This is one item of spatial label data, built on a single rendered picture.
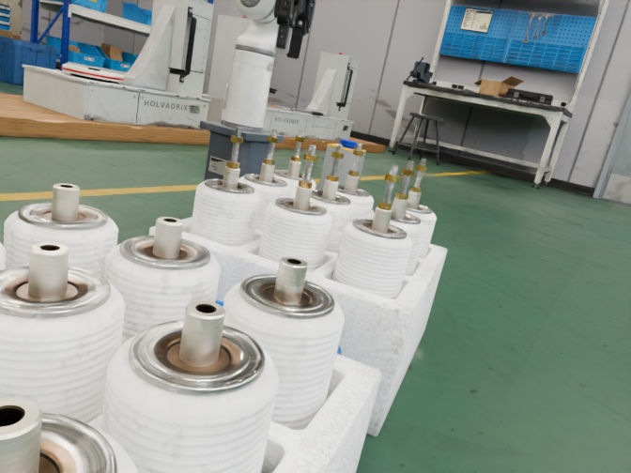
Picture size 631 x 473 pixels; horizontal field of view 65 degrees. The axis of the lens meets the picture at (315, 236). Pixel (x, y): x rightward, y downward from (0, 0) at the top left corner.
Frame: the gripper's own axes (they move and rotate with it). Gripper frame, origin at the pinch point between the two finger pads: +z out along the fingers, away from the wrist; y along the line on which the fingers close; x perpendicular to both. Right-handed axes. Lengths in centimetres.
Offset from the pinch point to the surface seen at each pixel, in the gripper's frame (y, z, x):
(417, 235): 6.4, 23.4, 26.8
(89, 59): -388, 15, -320
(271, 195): 3.9, 23.4, 2.7
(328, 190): 2.8, 20.6, 11.5
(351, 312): 22.9, 31.5, 20.9
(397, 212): 4.4, 21.1, 23.1
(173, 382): 61, 22, 15
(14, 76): -294, 40, -321
